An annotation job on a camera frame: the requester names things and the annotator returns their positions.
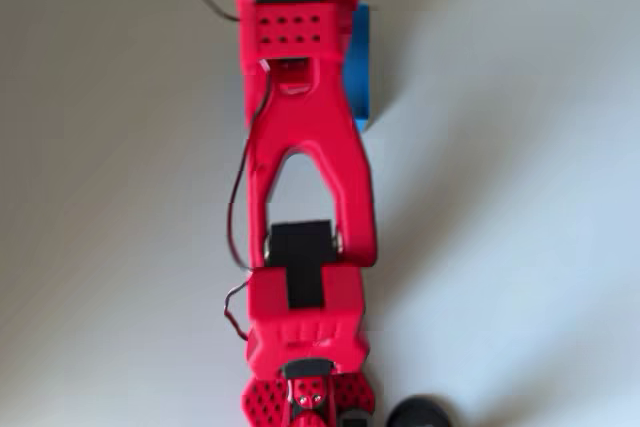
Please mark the black gooseneck lamp stand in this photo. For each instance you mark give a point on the black gooseneck lamp stand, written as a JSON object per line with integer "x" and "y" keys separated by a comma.
{"x": 419, "y": 412}

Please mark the blue box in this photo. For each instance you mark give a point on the blue box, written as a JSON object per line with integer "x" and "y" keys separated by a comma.
{"x": 359, "y": 72}

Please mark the red robot arm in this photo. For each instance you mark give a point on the red robot arm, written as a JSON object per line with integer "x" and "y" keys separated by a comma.
{"x": 300, "y": 122}

